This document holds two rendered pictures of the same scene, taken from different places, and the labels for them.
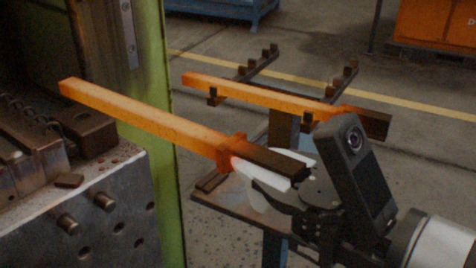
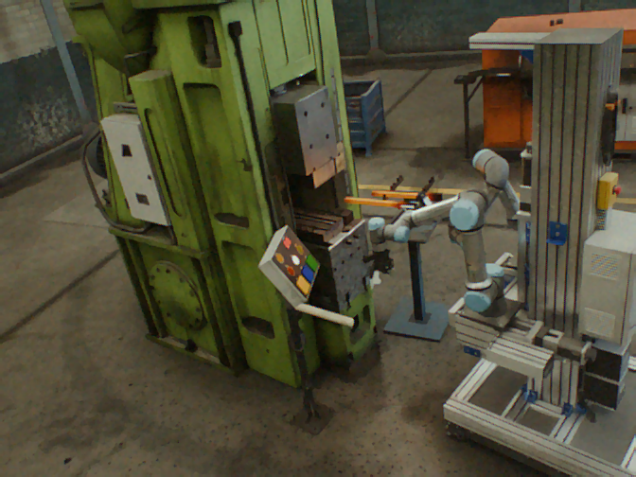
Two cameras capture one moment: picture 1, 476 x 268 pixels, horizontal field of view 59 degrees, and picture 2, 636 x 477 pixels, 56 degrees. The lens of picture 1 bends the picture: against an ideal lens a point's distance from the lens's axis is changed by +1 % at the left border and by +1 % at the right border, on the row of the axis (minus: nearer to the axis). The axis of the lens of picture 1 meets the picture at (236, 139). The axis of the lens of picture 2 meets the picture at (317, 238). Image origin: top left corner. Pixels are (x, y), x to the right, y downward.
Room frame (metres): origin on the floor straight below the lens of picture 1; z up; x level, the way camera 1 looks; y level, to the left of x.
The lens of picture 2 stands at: (-2.54, 0.40, 2.60)
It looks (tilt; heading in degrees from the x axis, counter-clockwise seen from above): 28 degrees down; 1
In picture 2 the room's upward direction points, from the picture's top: 10 degrees counter-clockwise
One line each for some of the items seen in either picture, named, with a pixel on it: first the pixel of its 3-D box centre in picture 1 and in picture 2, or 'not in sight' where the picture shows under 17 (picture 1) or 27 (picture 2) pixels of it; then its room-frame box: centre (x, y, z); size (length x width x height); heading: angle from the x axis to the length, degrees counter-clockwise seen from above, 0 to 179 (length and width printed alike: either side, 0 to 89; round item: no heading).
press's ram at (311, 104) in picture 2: not in sight; (291, 125); (0.74, 0.52, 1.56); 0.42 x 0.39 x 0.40; 51
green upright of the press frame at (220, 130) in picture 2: not in sight; (248, 213); (0.57, 0.85, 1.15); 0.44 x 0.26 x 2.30; 51
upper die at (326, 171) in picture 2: not in sight; (294, 168); (0.70, 0.55, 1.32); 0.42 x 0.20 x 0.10; 51
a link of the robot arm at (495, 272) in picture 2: not in sight; (490, 279); (-0.22, -0.29, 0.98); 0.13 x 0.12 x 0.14; 144
